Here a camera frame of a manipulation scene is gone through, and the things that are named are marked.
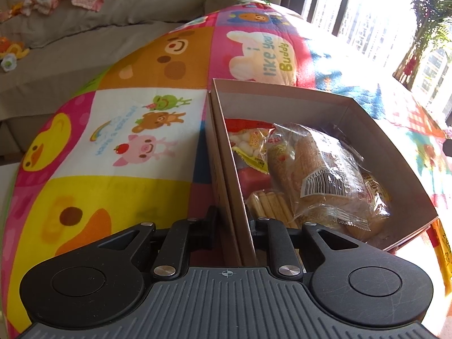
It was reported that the white cardboard box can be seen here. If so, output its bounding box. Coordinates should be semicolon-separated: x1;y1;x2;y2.
205;80;438;266

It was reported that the biscuit sticks pack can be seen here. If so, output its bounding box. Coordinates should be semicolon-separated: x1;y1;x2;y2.
246;190;298;229

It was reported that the large clear bread bag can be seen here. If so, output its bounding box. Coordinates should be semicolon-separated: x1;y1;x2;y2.
266;123;391;241

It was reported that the red yellow snack pack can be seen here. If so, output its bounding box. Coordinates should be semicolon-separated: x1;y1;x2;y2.
225;119;274;175

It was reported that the colourful cartoon play mat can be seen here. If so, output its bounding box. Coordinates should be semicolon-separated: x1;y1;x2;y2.
1;2;451;338

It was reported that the yellow cake bar pack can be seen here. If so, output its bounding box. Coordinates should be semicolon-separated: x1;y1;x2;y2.
427;219;452;295

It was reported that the beige sofa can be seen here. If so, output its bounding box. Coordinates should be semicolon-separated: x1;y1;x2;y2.
1;0;241;157

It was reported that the orange plush toy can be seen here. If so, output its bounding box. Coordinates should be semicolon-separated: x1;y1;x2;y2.
0;37;30;73

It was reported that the potted plant with red ribbon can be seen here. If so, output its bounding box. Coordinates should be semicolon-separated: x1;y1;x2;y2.
393;0;451;90

